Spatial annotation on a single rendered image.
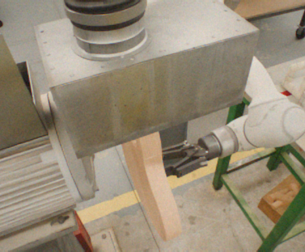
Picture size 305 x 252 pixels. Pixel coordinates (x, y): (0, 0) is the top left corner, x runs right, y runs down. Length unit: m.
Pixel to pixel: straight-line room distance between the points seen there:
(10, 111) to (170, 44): 0.26
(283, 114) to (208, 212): 1.31
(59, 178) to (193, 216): 1.45
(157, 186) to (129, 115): 0.30
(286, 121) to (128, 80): 0.45
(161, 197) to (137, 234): 1.20
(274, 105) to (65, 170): 0.51
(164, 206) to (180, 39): 0.41
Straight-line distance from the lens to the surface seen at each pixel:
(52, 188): 0.56
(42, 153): 0.53
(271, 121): 0.73
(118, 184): 2.05
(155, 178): 0.67
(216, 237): 1.88
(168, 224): 0.72
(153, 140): 0.59
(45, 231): 0.71
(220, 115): 2.47
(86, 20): 0.36
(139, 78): 0.38
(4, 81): 0.44
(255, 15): 3.13
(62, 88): 0.35
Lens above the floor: 1.73
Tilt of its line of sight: 48 degrees down
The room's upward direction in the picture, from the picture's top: 3 degrees counter-clockwise
